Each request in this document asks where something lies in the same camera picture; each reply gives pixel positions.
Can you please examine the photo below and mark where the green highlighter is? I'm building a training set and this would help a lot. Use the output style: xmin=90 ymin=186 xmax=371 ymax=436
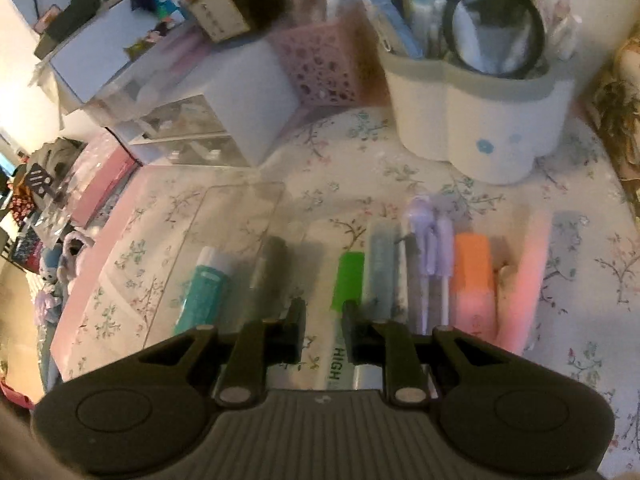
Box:
xmin=320 ymin=251 xmax=367 ymax=392

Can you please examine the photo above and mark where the dark flat box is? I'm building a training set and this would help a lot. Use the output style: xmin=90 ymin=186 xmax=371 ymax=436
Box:
xmin=34 ymin=0 xmax=132 ymax=59

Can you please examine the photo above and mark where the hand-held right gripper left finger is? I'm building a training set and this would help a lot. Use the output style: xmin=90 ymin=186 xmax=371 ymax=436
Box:
xmin=135 ymin=299 xmax=307 ymax=408

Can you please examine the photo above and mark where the floral tablecloth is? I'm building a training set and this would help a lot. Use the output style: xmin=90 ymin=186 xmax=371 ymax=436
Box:
xmin=50 ymin=104 xmax=640 ymax=461

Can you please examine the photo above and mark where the white desktop drawer organizer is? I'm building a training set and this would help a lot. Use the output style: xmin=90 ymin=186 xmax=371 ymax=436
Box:
xmin=106 ymin=39 xmax=302 ymax=169

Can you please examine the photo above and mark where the clear plastic drawer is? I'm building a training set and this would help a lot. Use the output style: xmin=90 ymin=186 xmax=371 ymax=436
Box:
xmin=144 ymin=182 xmax=307 ymax=357

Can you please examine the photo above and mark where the small clear drawer unit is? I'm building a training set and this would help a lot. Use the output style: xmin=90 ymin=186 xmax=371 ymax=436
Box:
xmin=82 ymin=26 xmax=221 ymax=111

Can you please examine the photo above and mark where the floral fabric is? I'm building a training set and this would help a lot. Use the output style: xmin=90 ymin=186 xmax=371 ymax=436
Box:
xmin=586 ymin=36 xmax=640 ymax=184

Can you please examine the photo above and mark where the round black-framed mirror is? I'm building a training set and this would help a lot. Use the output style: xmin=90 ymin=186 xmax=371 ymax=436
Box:
xmin=442 ymin=0 xmax=547 ymax=80

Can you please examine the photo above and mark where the pink mesh pen holder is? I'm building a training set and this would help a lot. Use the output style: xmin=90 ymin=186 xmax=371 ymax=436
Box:
xmin=269 ymin=19 xmax=390 ymax=109

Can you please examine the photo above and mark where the white flower-shaped pen holder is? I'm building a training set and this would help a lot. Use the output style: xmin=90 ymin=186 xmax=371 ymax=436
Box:
xmin=376 ymin=49 xmax=577 ymax=187

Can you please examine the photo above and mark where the pale purple patterned pen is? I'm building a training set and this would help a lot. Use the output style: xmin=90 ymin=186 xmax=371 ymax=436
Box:
xmin=405 ymin=196 xmax=437 ymax=337

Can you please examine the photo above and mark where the teal glue stick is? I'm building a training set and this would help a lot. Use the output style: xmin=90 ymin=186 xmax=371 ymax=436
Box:
xmin=173 ymin=246 xmax=234 ymax=337

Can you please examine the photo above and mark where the pink highlighter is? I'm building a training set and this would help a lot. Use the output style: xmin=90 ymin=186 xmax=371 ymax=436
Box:
xmin=499 ymin=211 xmax=552 ymax=352

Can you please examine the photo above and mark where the grey blue pen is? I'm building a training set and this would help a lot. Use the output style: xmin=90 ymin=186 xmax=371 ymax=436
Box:
xmin=362 ymin=219 xmax=402 ymax=322

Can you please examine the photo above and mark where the purple white pen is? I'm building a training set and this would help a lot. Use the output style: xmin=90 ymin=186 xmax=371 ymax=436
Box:
xmin=434 ymin=214 xmax=455 ymax=331

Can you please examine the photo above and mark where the blue white plush toy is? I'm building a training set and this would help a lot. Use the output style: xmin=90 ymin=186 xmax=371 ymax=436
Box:
xmin=39 ymin=229 xmax=97 ymax=292

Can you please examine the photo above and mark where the white storage box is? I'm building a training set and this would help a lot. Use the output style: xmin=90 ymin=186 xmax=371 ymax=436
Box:
xmin=49 ymin=0 xmax=167 ymax=104

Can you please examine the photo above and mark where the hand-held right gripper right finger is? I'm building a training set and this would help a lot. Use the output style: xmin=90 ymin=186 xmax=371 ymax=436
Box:
xmin=344 ymin=301 xmax=508 ymax=408

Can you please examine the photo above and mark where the orange highlighter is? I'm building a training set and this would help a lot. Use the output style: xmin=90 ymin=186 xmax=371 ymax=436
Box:
xmin=449 ymin=233 xmax=497 ymax=342

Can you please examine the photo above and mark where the cluster of blue white pens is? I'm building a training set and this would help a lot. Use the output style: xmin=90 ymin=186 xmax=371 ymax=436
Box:
xmin=359 ymin=0 xmax=452 ymax=59

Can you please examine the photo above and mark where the pink box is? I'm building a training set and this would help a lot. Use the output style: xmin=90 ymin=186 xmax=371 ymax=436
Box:
xmin=64 ymin=129 xmax=141 ymax=229

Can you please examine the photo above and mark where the dark capped pen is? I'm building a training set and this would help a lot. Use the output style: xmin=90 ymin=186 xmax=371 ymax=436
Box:
xmin=248 ymin=236 xmax=290 ymax=303

